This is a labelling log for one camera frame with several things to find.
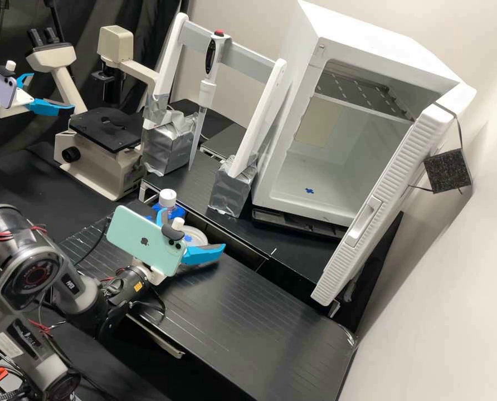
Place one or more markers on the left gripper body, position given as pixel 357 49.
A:
pixel 16 104

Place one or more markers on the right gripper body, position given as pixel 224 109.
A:
pixel 155 276

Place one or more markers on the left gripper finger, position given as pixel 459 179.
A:
pixel 50 107
pixel 23 79

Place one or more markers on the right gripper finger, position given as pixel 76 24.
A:
pixel 204 254
pixel 160 216

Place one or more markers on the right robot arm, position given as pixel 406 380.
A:
pixel 31 267

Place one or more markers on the blue bottle holder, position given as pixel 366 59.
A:
pixel 177 214

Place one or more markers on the petri dish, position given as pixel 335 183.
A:
pixel 196 239

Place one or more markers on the small bottle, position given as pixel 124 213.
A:
pixel 168 199

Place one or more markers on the black platform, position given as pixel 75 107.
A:
pixel 225 142
pixel 284 250
pixel 240 317

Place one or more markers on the cream microscope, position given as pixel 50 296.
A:
pixel 102 163

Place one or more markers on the black tray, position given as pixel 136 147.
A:
pixel 290 221

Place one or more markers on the white pipette stand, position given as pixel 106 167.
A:
pixel 254 125

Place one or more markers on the pipette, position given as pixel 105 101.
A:
pixel 211 54

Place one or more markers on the incubator door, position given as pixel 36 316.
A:
pixel 382 200

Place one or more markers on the white incubator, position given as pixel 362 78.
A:
pixel 357 46

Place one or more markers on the right wrist camera phone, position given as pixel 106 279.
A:
pixel 142 240

